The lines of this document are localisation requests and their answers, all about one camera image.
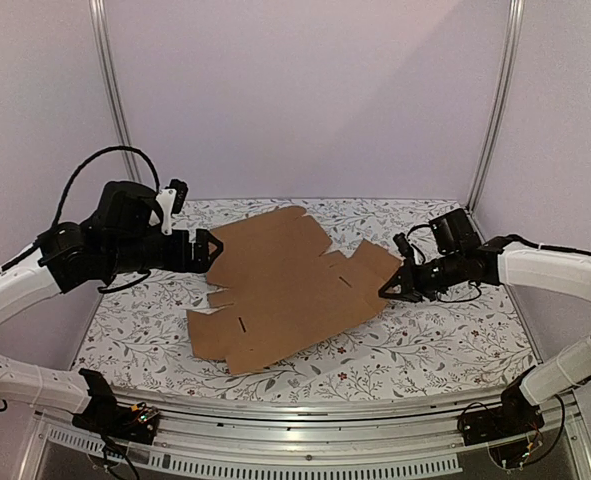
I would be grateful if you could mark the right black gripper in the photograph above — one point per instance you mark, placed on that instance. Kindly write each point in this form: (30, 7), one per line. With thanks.
(414, 279)

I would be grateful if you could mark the aluminium front rail frame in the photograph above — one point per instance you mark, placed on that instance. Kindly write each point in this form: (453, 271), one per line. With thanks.
(413, 438)

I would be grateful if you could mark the right aluminium corner post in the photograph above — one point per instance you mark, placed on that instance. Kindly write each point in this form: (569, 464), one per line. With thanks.
(500, 99)

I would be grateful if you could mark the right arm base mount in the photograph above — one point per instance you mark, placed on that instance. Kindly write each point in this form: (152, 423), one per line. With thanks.
(514, 416)

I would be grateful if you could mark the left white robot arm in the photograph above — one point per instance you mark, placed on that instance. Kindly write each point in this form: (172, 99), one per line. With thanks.
(129, 232)

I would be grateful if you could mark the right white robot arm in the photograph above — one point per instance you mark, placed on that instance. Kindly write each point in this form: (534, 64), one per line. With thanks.
(509, 260)

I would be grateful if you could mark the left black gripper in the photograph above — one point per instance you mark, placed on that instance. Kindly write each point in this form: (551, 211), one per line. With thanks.
(200, 262)

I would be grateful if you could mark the brown cardboard box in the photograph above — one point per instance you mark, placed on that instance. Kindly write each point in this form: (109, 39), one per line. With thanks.
(280, 288)

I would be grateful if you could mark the left aluminium corner post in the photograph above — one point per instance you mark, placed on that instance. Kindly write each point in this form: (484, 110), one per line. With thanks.
(100, 27)

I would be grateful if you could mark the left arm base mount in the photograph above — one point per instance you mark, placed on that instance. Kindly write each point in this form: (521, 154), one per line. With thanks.
(104, 416)

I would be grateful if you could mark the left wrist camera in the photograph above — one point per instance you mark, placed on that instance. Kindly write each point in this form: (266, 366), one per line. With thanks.
(168, 202)

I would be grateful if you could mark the aluminium corner post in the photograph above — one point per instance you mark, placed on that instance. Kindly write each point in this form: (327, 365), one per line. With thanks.
(100, 27)
(500, 99)

